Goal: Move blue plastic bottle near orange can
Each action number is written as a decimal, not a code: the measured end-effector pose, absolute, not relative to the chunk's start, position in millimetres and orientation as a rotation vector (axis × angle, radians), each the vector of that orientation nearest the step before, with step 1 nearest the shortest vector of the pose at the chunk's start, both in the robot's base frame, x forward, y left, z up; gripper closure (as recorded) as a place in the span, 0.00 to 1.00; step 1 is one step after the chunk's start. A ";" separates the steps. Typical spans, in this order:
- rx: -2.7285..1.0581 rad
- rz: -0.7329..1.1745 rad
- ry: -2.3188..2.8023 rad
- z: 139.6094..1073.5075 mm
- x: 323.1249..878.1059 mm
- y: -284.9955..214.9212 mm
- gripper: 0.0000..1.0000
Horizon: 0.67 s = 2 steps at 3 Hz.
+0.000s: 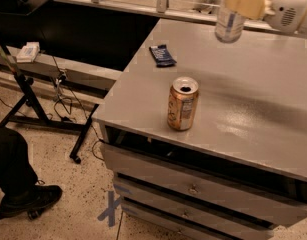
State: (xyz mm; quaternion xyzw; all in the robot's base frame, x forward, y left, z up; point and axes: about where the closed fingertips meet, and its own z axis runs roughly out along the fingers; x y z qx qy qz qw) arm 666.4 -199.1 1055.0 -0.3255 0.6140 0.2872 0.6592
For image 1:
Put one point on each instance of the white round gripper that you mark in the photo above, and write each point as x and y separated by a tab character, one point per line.
283	11

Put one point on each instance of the clear plastic water bottle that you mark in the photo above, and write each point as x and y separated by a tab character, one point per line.
229	23

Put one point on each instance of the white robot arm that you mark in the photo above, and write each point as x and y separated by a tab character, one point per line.
287	16

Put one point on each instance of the orange soda can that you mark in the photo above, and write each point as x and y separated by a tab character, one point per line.
182	103

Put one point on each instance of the dark blue snack bar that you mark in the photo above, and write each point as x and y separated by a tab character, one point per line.
162	56

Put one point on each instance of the grey drawer cabinet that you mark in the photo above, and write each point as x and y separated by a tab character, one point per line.
241	169

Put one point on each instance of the metal window railing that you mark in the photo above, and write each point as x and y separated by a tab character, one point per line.
159	4

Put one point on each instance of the white box on ledge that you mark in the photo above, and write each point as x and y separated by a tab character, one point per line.
28	52

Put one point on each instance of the black metal stand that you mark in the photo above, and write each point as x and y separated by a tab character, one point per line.
30	98

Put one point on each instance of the blue tape cross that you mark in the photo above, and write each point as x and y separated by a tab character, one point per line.
112	204

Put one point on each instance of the black trouser leg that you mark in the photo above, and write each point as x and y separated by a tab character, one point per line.
16	174

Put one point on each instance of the black shoe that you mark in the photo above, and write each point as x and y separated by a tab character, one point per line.
36	199

